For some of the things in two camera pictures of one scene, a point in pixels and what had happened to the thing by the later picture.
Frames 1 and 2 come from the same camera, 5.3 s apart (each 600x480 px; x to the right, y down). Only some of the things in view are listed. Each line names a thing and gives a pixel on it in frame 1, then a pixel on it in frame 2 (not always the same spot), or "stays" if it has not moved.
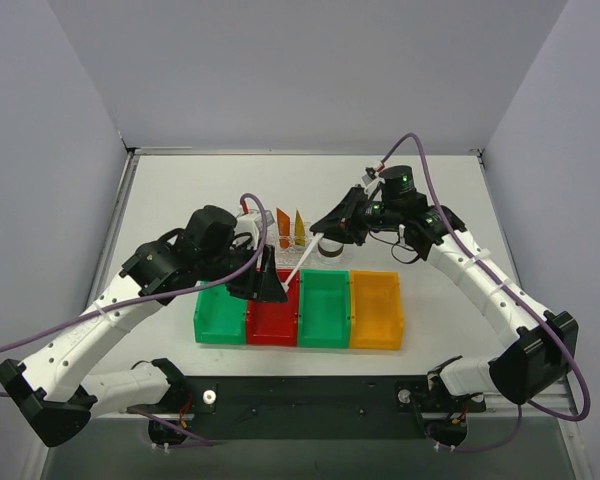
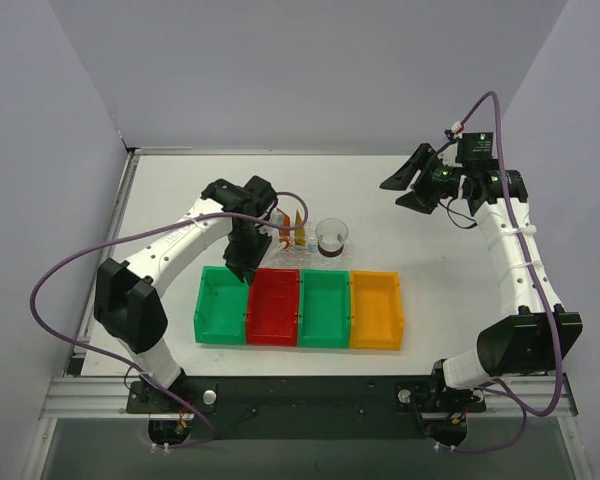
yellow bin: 376,315 stays
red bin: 271,323 stays
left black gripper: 253,275 -> 242,256
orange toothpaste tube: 283,224 stays
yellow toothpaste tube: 299,230 stays
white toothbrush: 287,283 -> 282,244
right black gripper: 355,215 -> 427,178
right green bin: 324,309 stays
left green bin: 219,317 stays
